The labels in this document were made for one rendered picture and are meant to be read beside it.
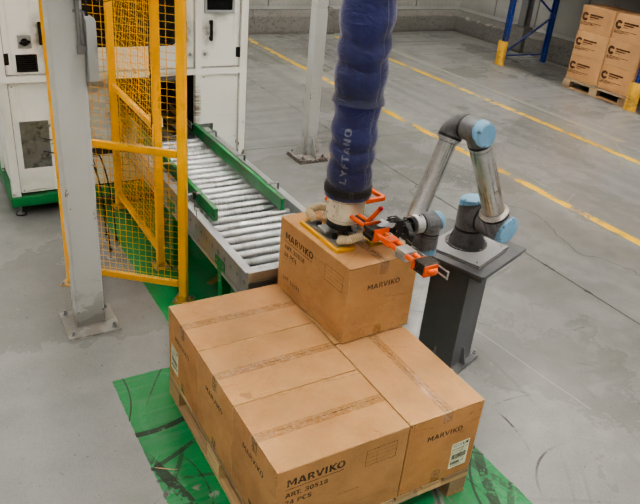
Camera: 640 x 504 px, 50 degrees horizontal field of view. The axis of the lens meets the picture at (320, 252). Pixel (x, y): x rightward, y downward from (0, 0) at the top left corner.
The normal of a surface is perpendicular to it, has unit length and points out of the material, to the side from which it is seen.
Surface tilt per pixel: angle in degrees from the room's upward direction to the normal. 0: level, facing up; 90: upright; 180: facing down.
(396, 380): 0
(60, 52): 90
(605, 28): 91
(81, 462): 0
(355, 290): 90
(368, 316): 90
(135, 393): 0
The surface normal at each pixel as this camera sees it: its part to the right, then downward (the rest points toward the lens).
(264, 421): 0.08, -0.88
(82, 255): 0.49, 0.44
